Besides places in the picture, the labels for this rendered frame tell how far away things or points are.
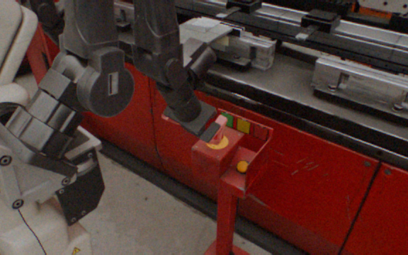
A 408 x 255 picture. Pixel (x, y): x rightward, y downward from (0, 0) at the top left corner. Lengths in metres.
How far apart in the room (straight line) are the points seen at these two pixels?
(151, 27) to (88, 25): 0.11
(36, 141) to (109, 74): 0.13
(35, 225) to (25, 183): 0.29
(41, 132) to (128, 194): 1.56
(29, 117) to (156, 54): 0.21
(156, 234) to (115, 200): 0.33
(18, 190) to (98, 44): 0.22
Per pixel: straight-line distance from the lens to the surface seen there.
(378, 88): 1.19
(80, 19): 0.47
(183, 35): 1.26
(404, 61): 1.43
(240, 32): 1.32
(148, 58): 0.58
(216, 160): 1.04
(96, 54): 0.47
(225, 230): 1.37
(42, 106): 0.49
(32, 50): 2.08
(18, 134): 0.49
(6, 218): 0.78
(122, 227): 1.88
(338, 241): 1.48
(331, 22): 1.41
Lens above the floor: 1.49
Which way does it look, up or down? 38 degrees down
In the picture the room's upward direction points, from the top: straight up
